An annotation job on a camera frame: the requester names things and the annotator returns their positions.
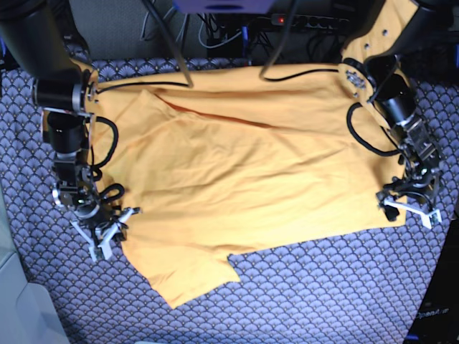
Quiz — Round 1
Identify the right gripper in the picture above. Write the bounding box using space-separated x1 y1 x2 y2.
52 183 142 262

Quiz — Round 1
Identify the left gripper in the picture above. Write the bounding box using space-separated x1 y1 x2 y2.
376 168 443 228

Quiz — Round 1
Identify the yellow T-shirt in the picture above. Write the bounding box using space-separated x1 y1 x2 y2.
96 64 403 307

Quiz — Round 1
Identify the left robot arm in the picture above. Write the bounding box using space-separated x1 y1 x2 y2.
339 1 454 229

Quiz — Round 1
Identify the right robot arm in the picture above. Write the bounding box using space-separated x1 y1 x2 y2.
1 1 141 261

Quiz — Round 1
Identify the blue fan-patterned table cloth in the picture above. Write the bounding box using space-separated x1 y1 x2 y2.
1 70 458 343

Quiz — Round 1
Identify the white bin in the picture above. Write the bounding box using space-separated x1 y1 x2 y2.
1 201 69 343

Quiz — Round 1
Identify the black OpenArm box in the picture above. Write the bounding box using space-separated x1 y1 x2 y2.
404 219 458 343

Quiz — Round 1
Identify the black power strip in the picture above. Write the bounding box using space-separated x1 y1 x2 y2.
269 12 351 33

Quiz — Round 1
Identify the blue box overhead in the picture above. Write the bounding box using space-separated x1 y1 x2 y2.
173 0 274 14

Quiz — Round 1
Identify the blue handled clamp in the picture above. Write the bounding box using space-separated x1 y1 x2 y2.
241 26 249 59

